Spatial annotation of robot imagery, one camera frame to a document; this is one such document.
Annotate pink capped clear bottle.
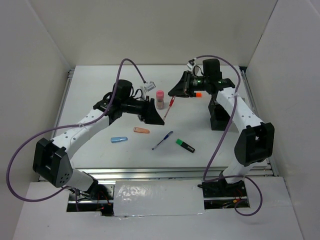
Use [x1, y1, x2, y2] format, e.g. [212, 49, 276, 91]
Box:
[156, 90, 165, 110]

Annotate blue translucent cap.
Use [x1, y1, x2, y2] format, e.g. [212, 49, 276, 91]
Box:
[110, 136, 128, 144]

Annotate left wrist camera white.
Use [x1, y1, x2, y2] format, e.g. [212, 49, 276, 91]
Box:
[142, 81, 156, 92]

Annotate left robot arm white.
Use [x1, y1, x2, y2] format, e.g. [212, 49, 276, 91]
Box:
[32, 79, 165, 200]

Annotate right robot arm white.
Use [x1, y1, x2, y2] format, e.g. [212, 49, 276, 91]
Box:
[168, 55, 275, 196]

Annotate red pen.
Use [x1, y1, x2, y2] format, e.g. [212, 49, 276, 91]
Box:
[163, 96, 176, 121]

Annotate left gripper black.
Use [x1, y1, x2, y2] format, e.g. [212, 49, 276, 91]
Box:
[121, 95, 165, 126]

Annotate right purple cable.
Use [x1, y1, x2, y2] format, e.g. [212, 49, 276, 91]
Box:
[188, 54, 263, 216]

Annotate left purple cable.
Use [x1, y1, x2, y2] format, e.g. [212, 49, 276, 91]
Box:
[6, 58, 148, 212]

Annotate black mesh pen holder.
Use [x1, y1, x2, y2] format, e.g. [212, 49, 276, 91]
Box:
[208, 97, 230, 131]

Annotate purple cable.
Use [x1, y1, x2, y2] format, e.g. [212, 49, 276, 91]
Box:
[188, 54, 263, 216]
[6, 58, 148, 212]

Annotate orange capped black highlighter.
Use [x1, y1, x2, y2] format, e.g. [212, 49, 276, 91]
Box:
[190, 92, 202, 98]

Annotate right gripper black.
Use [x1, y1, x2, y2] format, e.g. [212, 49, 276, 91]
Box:
[168, 70, 210, 98]

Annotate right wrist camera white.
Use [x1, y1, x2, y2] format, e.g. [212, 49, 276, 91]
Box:
[186, 58, 197, 72]

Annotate blue pen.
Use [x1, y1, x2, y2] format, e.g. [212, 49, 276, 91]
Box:
[152, 131, 173, 150]

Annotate orange translucent cap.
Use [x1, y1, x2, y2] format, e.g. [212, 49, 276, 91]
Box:
[133, 127, 150, 134]

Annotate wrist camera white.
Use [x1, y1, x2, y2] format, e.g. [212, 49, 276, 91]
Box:
[186, 58, 197, 72]
[142, 81, 156, 92]

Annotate green capped black highlighter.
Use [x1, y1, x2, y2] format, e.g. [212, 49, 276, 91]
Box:
[176, 138, 195, 153]

